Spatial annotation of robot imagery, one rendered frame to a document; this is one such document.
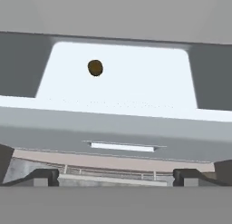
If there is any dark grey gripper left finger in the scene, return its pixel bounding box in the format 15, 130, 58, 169
0, 168, 61, 188

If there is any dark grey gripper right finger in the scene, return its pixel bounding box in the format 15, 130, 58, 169
172, 168, 232, 188

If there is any white fridge drawer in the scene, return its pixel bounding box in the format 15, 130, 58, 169
0, 41, 232, 164

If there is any grey fridge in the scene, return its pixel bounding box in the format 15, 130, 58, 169
0, 0, 232, 187

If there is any brown round food item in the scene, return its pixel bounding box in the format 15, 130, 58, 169
87, 59, 104, 78

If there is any white fridge door rail shelf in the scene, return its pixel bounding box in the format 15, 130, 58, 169
57, 163, 169, 187

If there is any recessed white drawer handle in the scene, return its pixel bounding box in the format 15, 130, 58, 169
82, 140, 168, 153

